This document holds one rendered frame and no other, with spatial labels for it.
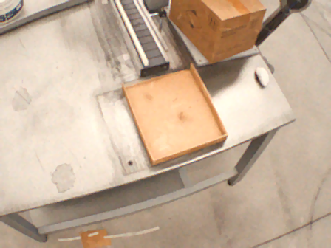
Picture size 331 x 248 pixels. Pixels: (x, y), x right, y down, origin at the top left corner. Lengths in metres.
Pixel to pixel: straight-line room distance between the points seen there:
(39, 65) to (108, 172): 0.55
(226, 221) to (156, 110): 0.97
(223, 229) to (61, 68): 1.25
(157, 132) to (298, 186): 1.28
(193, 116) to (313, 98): 1.55
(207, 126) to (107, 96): 0.35
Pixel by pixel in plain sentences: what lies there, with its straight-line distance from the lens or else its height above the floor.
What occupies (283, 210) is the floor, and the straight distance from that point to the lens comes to 2.16.
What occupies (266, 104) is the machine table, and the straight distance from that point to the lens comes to 1.36.
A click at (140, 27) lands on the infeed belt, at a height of 0.88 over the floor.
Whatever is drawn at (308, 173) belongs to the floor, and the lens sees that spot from 2.32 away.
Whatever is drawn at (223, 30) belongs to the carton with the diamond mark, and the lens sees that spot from 1.22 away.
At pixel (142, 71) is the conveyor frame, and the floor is 0.86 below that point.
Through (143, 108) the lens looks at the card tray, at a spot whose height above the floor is 0.83.
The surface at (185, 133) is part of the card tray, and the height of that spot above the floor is 0.83.
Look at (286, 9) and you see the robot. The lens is 1.93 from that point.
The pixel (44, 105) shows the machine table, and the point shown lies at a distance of 1.31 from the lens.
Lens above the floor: 1.92
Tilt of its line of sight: 62 degrees down
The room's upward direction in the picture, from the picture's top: 10 degrees clockwise
